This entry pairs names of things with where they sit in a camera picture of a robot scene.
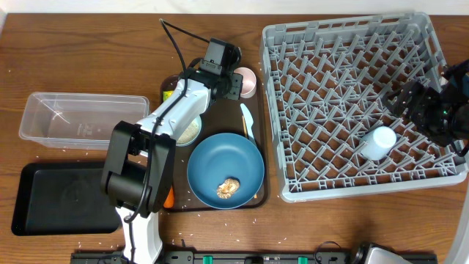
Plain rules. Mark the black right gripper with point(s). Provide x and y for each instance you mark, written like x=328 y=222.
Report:
x=426 y=96

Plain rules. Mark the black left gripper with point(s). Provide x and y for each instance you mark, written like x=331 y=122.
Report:
x=234 y=86

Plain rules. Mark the pink cup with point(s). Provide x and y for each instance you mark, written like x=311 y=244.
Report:
x=249 y=82

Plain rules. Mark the light blue rice bowl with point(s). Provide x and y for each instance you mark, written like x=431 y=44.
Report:
x=191 y=133

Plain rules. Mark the light blue cup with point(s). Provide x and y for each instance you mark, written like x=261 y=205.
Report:
x=378 y=143

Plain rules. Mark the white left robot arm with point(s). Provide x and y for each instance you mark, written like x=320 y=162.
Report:
x=138 y=171

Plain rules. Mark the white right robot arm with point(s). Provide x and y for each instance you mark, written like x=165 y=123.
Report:
x=453 y=82

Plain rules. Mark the grey dishwasher rack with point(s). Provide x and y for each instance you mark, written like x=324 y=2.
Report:
x=324 y=81

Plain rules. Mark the black waste tray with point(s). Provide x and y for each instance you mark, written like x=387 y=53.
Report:
x=62 y=199

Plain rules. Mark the dark brown tray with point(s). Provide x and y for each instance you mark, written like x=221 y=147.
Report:
x=224 y=116

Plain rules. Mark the light blue plastic knife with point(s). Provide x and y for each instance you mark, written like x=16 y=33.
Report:
x=249 y=122

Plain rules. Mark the yellow snack wrapper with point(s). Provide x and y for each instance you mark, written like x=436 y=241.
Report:
x=167 y=94

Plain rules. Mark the dark blue plate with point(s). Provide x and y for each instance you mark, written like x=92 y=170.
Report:
x=221 y=157

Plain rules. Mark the brown food scrap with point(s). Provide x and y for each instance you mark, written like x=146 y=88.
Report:
x=228 y=188

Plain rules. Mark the orange carrot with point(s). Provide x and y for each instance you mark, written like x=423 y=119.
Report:
x=169 y=202

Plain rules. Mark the clear plastic bin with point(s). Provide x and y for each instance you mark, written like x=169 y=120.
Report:
x=78 y=120

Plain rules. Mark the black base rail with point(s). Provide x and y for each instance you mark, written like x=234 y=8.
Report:
x=187 y=257

